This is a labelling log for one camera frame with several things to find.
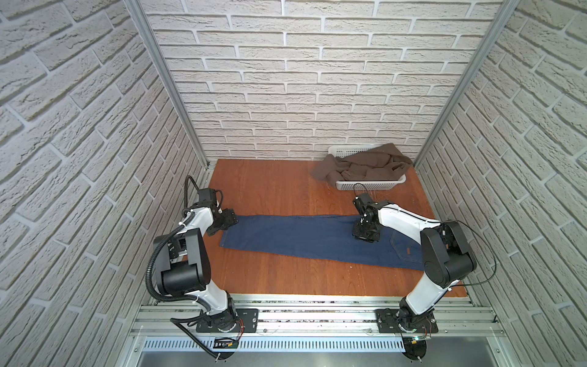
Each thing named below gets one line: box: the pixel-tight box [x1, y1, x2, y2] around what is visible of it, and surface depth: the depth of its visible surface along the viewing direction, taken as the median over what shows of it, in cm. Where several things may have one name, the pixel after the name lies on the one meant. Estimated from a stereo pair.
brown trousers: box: [311, 142, 413, 188], surface depth 112 cm
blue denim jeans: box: [219, 214, 425, 271], surface depth 94 cm
